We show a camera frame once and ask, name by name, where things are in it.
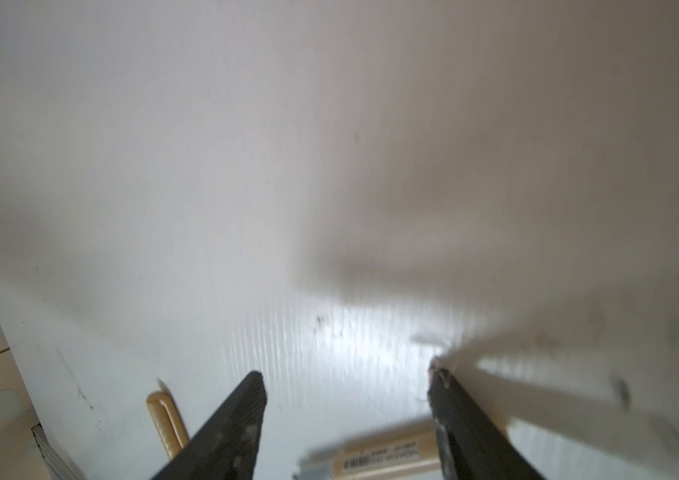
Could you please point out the tan pen cap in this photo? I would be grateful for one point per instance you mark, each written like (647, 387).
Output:
(167, 422)

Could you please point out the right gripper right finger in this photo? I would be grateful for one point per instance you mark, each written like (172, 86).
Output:
(471, 446)

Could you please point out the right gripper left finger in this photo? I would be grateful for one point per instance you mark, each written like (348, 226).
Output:
(227, 445)

